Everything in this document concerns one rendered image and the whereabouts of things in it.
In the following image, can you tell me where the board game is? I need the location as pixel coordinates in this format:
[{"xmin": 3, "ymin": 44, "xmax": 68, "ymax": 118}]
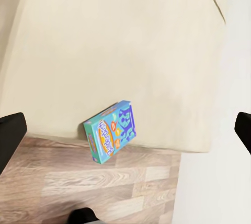
[{"xmin": 83, "ymin": 100, "xmax": 136, "ymax": 164}]

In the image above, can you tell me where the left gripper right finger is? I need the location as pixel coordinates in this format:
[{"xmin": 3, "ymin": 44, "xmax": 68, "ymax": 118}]
[{"xmin": 234, "ymin": 112, "xmax": 251, "ymax": 154}]

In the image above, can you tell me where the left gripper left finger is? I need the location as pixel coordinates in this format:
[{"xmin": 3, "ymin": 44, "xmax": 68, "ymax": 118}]
[{"xmin": 0, "ymin": 112, "xmax": 27, "ymax": 175}]

